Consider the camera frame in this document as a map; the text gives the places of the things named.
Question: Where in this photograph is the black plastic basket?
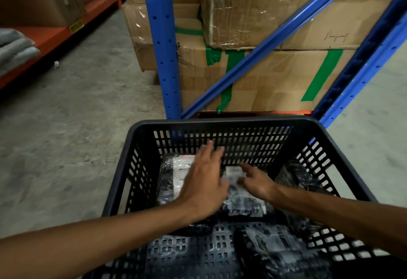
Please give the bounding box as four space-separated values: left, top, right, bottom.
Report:
82 116 407 279

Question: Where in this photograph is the person's right hand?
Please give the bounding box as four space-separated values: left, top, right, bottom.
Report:
237 162 281 203

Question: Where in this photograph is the plastic-wrapped cardboard box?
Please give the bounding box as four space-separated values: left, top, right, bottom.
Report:
201 0 407 51

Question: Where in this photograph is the person's left hand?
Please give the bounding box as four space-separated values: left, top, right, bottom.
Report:
176 140 230 224

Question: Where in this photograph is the orange shelf beam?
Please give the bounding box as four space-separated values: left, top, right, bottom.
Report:
0 0 125 91

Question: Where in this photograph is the blue metal shelf rack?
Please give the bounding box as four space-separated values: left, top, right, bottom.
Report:
139 0 407 129

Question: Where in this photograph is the person's left forearm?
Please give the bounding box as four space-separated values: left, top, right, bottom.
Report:
0 201 198 279

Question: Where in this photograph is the person's right forearm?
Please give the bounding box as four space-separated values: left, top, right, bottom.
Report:
272 183 407 260

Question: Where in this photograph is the taped brown cardboard box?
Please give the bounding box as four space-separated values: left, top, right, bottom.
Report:
122 2 204 72

